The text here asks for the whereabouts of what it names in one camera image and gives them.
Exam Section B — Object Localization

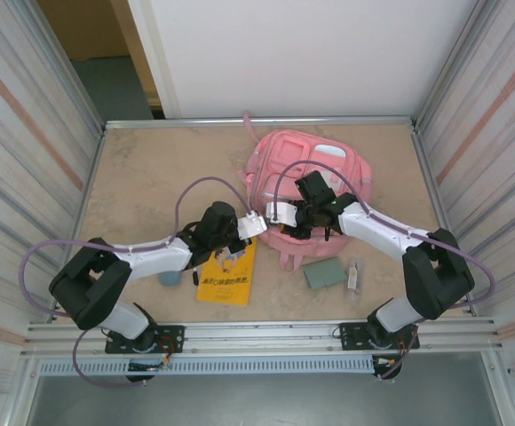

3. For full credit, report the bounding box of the yellow book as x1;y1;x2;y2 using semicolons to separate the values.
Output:
194;236;258;306

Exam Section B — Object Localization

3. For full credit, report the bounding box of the blue pencil case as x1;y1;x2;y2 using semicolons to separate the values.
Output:
158;270;183;288

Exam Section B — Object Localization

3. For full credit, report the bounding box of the green wallet notebook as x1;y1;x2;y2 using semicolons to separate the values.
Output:
302;259;346;290

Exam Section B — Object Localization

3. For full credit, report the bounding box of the pink student backpack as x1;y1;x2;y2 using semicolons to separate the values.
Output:
237;113;374;272

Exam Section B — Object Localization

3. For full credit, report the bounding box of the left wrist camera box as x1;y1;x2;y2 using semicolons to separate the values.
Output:
237;211;268;244

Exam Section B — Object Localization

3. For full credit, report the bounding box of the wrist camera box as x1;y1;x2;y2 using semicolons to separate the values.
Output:
265;201;299;228
237;211;268;244

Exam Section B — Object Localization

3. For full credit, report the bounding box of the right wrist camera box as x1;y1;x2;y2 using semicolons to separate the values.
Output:
265;201;299;228

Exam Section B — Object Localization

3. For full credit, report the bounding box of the aluminium table edge rail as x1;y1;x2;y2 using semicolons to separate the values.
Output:
104;115;418;130

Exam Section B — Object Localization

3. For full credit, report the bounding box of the aluminium mounting rail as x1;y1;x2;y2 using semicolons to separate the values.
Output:
20;317;505;359

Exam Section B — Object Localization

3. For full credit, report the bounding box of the aluminium side rail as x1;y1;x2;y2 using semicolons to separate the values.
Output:
410;123;479;319

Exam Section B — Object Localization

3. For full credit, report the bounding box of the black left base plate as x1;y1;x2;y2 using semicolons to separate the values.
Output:
105;325;186;355

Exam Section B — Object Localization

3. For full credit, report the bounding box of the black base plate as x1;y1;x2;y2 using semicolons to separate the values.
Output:
339;322;418;351
105;325;186;355

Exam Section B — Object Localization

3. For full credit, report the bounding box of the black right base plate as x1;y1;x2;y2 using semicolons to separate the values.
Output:
339;322;418;351

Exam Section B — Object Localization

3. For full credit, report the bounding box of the grey slotted cable duct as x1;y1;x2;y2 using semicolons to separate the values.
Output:
37;358;376;376

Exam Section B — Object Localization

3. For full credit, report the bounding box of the white door frame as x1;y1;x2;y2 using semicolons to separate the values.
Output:
126;0;183;120

